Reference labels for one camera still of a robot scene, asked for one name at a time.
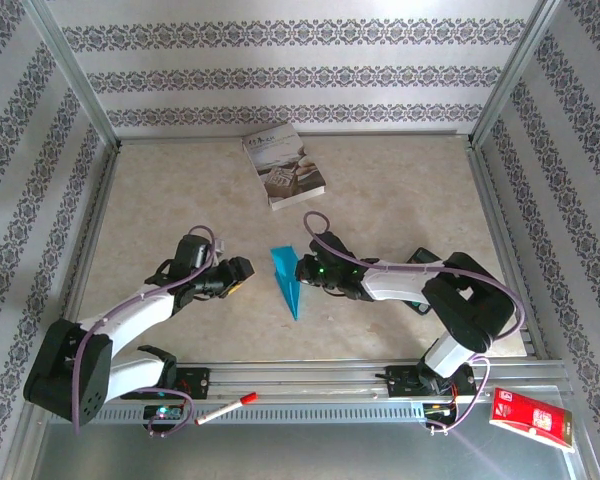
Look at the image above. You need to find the blue paper sheet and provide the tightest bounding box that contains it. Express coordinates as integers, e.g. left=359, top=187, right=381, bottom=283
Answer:
left=269, top=243, right=304, bottom=321

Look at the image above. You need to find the grey metal sheet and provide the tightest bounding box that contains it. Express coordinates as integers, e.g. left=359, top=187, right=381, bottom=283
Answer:
left=29, top=422, right=586, bottom=480

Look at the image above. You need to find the black calculator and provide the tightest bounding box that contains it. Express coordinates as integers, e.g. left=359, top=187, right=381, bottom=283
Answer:
left=407, top=247, right=444, bottom=317

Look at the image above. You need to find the paperback book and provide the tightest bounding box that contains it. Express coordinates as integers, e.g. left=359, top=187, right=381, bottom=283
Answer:
left=242, top=122, right=327, bottom=211

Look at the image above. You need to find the red capped white marker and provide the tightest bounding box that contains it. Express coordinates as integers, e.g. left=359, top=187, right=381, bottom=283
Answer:
left=194, top=392, right=259, bottom=427

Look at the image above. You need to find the small controller circuit board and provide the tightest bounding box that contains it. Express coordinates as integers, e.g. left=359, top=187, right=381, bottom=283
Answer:
left=424, top=399, right=459, bottom=421
left=143, top=404, right=184, bottom=424

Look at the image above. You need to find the red carton box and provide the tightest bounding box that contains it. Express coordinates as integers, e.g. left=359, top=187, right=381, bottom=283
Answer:
left=488, top=387, right=577, bottom=454

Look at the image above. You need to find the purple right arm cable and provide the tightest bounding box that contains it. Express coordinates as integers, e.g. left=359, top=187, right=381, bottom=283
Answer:
left=303, top=210, right=525, bottom=436

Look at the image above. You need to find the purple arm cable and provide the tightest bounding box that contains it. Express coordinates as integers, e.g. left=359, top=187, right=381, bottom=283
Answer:
left=72, top=224, right=216, bottom=439
left=303, top=210, right=525, bottom=436

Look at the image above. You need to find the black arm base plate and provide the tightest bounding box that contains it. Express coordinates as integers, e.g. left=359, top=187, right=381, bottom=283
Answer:
left=172, top=367, right=211, bottom=401
left=387, top=363, right=478, bottom=399

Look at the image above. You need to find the wide aluminium mounting rail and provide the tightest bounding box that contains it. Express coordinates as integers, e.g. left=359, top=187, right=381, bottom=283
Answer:
left=27, top=360, right=571, bottom=406

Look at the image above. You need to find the aluminium side rail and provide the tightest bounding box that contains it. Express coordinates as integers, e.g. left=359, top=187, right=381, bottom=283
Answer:
left=467, top=142, right=551, bottom=361
left=47, top=142, right=124, bottom=366

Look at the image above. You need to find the slotted grey cable duct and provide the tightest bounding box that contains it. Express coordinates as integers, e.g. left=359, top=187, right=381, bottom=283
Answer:
left=47, top=405, right=429, bottom=426

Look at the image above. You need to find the thin aluminium back rail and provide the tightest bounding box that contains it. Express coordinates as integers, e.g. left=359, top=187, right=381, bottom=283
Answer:
left=117, top=130, right=474, bottom=146

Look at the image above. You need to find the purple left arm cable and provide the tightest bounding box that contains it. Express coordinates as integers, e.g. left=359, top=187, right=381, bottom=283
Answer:
left=72, top=224, right=216, bottom=439

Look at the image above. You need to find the aluminium frame post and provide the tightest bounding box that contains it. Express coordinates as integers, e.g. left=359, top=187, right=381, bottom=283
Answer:
left=469, top=0, right=566, bottom=151
left=22, top=0, right=122, bottom=151

